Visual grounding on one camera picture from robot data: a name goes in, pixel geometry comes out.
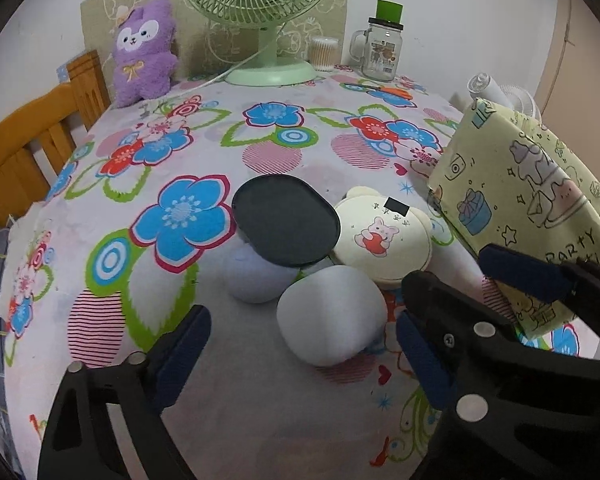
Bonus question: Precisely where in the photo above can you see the purple plush toy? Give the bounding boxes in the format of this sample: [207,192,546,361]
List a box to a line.
[111,0,179,109]

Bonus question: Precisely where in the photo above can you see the glass mug with green lid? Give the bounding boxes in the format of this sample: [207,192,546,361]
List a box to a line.
[349,0,405,82]

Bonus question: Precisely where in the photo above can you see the cotton swab container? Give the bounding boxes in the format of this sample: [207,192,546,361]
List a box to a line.
[308,36,341,72]

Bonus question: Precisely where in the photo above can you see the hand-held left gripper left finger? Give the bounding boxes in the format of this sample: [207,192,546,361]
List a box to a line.
[37,304,213,480]

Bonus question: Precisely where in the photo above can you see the lavender round case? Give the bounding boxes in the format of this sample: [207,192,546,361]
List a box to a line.
[223,245,301,305]

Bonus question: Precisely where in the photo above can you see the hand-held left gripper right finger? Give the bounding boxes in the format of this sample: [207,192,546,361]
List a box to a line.
[396,309,531,480]

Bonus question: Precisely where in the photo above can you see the beige door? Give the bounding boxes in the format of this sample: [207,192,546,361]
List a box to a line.
[540,0,600,161]

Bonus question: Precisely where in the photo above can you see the black round case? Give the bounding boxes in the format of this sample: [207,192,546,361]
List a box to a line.
[231,175,342,267]

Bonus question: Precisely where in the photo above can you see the white fan power cable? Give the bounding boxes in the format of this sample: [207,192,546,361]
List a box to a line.
[172,52,261,96]

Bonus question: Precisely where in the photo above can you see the yellow cartoon fabric box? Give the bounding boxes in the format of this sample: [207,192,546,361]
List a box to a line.
[426,99,600,341]

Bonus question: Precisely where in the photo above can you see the green desk fan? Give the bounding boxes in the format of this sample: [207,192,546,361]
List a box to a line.
[179,0,340,87]

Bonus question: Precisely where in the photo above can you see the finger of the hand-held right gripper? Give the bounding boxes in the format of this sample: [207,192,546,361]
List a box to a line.
[479,243,600,357]
[401,269,522,372]

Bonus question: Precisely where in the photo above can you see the cream bear shaped case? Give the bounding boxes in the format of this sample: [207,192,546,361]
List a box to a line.
[328,186,433,289]

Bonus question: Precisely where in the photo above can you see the green patterned wall panel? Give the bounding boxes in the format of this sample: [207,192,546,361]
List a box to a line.
[80,0,353,83]

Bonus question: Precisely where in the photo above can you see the orange handled scissors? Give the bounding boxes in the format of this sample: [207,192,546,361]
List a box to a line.
[342,81,413,100]

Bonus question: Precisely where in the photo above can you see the white round case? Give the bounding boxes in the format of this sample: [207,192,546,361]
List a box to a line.
[276,266,387,366]

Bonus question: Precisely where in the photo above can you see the wooden bed headboard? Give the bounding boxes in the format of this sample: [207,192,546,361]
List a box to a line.
[0,50,112,236]

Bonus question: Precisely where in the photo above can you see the floral tablecloth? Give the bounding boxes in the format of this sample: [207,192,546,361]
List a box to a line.
[0,67,581,480]

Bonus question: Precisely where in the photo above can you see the blue patterned wall paper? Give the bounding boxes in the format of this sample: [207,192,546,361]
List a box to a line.
[56,57,86,82]

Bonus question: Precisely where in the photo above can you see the white standing fan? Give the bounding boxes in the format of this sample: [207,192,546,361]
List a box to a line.
[450,72,546,121]

